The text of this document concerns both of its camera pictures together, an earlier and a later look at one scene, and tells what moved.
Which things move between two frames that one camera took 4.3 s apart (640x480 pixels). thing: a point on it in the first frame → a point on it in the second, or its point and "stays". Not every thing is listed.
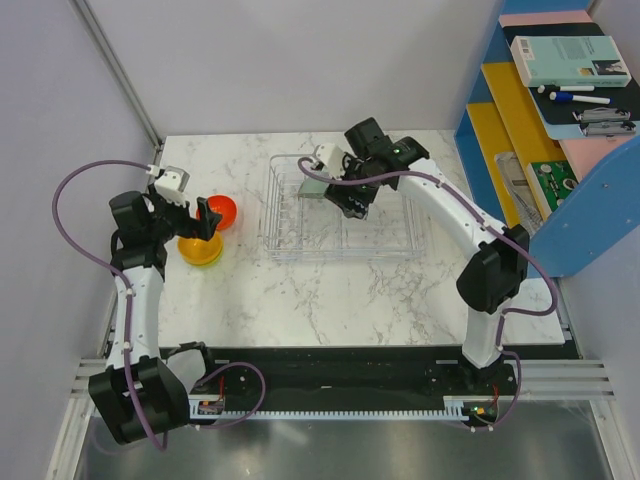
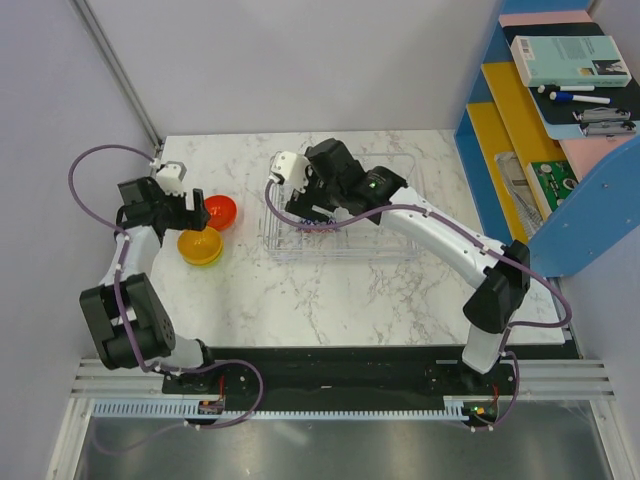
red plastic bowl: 224,206 stays
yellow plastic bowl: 199,251 stays
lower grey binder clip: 607,128 stays
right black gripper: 340,195 → 302,203
